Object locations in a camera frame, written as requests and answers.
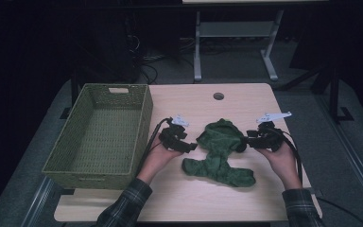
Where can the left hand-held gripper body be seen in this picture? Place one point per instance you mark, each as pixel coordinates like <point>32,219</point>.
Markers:
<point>170,137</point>

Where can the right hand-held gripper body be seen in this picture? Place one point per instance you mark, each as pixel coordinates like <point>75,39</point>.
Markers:
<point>267,140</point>

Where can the green cloth garment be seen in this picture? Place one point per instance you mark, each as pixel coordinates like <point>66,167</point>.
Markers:
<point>217,142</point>

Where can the person's left hand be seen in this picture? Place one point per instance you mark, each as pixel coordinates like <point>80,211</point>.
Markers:
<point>156,160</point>

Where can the person's right hand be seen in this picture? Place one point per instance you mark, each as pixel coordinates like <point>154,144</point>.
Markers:
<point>282,164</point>

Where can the green woven basket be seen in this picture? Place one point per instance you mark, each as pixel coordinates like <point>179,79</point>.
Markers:
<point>107,138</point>

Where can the black metal stand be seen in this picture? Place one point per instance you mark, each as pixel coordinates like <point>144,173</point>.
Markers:
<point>335,94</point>

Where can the aluminium floor rail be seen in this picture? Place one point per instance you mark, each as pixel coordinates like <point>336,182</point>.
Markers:
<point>356,164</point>
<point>36,201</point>

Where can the grey metal desk frame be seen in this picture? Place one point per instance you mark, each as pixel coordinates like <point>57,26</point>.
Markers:
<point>236,30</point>

